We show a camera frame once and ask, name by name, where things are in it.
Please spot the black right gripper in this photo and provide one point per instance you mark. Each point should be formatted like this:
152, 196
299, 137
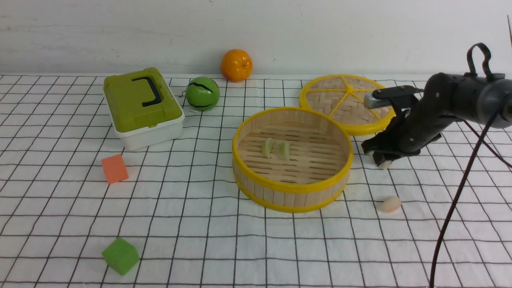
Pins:
410, 130

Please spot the white dumpling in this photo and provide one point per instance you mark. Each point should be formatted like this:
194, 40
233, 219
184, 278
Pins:
390, 205
385, 165

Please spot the green dumpling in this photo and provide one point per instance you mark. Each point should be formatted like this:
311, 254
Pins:
267, 147
283, 150

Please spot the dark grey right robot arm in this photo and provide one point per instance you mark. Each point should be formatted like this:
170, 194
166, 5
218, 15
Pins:
484, 100

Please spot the bamboo steamer tray yellow rim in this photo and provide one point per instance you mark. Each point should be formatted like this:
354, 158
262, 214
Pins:
321, 156

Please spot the bamboo steamer lid yellow rim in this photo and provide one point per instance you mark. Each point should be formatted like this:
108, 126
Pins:
340, 97

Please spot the orange toy fruit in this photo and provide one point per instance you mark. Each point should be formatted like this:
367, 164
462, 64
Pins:
236, 65

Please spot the green watermelon toy ball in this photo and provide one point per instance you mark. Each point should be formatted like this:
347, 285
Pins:
202, 93

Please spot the green lid storage box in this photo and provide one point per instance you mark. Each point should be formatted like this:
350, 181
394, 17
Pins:
143, 109

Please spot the orange foam cube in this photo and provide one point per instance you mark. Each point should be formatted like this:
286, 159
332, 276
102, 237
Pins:
114, 169

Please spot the green foam cube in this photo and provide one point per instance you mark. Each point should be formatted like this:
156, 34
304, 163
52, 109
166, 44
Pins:
121, 256

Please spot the white grid tablecloth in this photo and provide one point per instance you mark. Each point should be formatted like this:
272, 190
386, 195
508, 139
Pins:
181, 208

